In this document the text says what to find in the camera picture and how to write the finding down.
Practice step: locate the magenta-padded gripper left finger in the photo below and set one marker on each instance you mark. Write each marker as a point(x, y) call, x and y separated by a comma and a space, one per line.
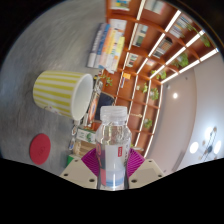
point(78, 173)

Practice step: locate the branched ceiling lamp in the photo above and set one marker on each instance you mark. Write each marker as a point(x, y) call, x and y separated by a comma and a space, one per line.
point(208, 143)

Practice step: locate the wooden wall shelf unit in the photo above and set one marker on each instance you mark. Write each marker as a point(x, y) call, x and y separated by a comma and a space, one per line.
point(150, 60)

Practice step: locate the yellow striped white mug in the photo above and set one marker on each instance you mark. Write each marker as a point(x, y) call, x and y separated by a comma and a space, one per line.
point(60, 91)

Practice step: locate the round recessed ceiling light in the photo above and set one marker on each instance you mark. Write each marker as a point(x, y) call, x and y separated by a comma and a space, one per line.
point(175, 95)

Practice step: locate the dark flat box stack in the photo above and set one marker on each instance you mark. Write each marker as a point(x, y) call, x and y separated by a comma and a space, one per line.
point(94, 103)

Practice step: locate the clear plastic water bottle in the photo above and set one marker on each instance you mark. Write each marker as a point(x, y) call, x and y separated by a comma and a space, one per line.
point(113, 150)

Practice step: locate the flat round red coaster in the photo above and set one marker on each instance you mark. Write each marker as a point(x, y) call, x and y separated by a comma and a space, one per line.
point(40, 149)

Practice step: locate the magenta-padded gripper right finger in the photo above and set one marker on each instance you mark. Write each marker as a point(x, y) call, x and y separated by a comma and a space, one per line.
point(146, 172)

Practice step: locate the small green white carton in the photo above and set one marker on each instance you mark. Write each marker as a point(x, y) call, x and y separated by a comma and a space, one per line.
point(86, 136)

